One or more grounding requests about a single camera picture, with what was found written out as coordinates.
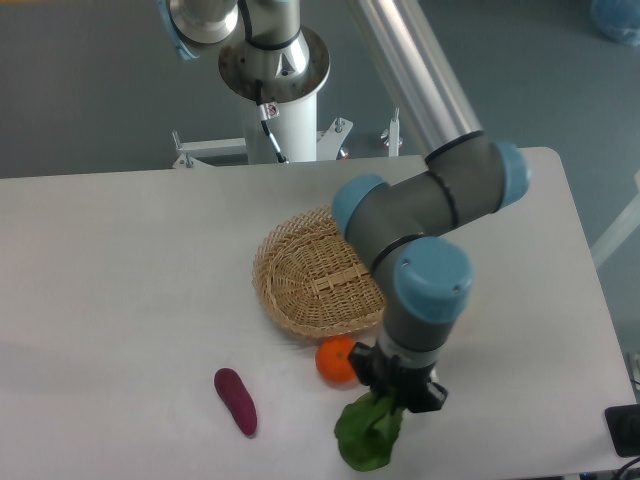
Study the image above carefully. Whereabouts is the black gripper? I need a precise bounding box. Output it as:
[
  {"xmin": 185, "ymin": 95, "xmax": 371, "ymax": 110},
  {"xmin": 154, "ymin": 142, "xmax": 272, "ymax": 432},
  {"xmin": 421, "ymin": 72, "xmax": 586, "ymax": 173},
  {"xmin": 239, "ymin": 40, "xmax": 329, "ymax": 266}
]
[{"xmin": 348, "ymin": 342, "xmax": 448, "ymax": 413}]

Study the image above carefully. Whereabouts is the green bok choy vegetable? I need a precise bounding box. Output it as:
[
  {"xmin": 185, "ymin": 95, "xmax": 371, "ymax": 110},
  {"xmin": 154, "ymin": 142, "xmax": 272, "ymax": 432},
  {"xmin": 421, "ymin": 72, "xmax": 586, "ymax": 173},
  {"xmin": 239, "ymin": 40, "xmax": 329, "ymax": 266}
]
[{"xmin": 334, "ymin": 391, "xmax": 404, "ymax": 472}]

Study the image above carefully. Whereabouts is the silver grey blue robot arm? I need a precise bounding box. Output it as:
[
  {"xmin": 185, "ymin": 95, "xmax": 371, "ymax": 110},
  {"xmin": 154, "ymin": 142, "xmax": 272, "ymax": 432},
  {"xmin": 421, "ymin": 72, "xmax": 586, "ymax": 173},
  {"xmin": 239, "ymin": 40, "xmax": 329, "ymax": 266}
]
[{"xmin": 158, "ymin": 1, "xmax": 530, "ymax": 413}]

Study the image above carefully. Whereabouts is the orange mandarin fruit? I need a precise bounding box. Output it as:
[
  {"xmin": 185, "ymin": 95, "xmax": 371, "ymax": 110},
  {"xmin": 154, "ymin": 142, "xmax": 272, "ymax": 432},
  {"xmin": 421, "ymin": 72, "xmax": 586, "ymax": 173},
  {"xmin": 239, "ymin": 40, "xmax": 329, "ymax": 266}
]
[{"xmin": 315, "ymin": 336, "xmax": 356, "ymax": 385}]

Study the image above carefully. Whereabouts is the woven wicker basket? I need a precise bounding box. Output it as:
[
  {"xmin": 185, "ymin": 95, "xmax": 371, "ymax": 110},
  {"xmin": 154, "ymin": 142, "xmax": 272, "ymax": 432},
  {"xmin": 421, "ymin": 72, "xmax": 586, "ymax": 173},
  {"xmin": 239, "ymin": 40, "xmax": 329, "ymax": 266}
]
[{"xmin": 252, "ymin": 206, "xmax": 385, "ymax": 339}]

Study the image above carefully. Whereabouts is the purple sweet potato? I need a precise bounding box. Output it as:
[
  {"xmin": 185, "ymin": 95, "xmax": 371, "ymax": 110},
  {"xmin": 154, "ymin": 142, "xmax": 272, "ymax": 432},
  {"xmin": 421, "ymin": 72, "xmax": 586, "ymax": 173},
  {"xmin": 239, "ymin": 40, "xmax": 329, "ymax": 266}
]
[{"xmin": 213, "ymin": 368, "xmax": 258, "ymax": 438}]

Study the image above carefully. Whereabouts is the black device at table edge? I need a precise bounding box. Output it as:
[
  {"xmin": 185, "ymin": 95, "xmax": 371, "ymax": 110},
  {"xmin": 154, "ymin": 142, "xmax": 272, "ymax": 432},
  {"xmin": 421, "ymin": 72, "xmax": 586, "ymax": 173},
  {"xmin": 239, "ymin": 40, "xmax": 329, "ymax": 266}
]
[{"xmin": 604, "ymin": 404, "xmax": 639, "ymax": 458}]

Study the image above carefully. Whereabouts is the blue plastic bag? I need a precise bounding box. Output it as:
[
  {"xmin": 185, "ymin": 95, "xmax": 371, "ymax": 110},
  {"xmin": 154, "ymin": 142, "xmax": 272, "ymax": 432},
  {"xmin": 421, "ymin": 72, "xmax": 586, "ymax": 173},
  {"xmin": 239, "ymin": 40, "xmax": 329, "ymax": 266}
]
[{"xmin": 590, "ymin": 0, "xmax": 639, "ymax": 46}]

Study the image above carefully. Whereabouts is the white table leg frame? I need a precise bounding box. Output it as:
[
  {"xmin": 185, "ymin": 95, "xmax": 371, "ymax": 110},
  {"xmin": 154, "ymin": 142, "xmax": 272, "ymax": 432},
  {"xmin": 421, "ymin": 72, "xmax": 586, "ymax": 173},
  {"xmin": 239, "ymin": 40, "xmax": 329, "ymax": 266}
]
[{"xmin": 590, "ymin": 172, "xmax": 639, "ymax": 269}]

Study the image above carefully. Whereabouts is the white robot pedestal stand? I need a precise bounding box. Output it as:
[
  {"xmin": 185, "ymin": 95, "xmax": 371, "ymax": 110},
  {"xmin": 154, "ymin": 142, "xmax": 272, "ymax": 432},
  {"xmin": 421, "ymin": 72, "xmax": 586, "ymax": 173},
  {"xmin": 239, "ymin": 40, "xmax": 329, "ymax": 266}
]
[{"xmin": 171, "ymin": 27, "xmax": 406, "ymax": 170}]

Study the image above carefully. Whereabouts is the black cable on pedestal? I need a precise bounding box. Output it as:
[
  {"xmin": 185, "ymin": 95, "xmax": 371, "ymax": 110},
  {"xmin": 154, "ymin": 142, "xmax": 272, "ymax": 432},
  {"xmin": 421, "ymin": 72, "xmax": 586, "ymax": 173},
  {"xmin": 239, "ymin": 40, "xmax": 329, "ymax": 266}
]
[{"xmin": 253, "ymin": 78, "xmax": 290, "ymax": 165}]

